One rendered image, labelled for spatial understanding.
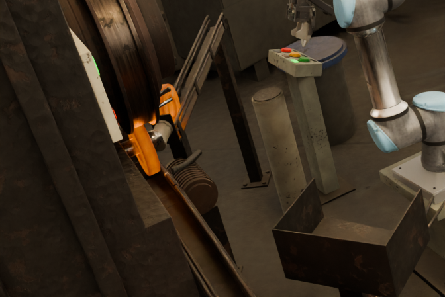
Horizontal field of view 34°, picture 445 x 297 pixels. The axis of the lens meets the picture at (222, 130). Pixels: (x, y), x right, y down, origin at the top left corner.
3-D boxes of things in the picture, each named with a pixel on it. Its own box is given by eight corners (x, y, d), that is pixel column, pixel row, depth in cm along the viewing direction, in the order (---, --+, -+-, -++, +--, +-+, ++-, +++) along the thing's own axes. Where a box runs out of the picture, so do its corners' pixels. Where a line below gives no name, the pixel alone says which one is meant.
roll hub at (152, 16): (126, -24, 162) (103, -30, 187) (167, 92, 171) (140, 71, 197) (150, -33, 163) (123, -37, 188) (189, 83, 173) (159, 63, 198)
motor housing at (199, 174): (222, 322, 246) (175, 190, 223) (200, 288, 265) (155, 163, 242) (256, 305, 249) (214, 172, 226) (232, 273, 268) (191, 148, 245)
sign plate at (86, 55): (112, 143, 136) (79, 55, 128) (85, 102, 159) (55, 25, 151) (124, 138, 137) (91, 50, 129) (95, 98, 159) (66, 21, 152)
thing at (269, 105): (291, 221, 288) (258, 104, 265) (277, 208, 298) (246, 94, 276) (317, 208, 290) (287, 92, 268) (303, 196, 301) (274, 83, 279)
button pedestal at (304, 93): (324, 208, 289) (289, 67, 263) (296, 184, 310) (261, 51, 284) (359, 192, 293) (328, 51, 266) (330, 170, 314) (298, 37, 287)
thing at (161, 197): (157, 214, 190) (157, 212, 190) (138, 186, 207) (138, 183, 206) (183, 203, 192) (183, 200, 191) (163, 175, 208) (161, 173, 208)
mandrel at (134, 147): (95, 150, 186) (97, 159, 190) (101, 163, 184) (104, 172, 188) (157, 124, 190) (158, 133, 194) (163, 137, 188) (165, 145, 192)
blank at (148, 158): (153, 187, 189) (165, 182, 190) (139, 141, 179) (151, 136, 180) (134, 155, 201) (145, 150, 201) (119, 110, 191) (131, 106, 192)
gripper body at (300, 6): (285, 19, 265) (288, -14, 261) (306, 19, 268) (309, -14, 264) (294, 24, 259) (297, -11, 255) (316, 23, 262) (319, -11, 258)
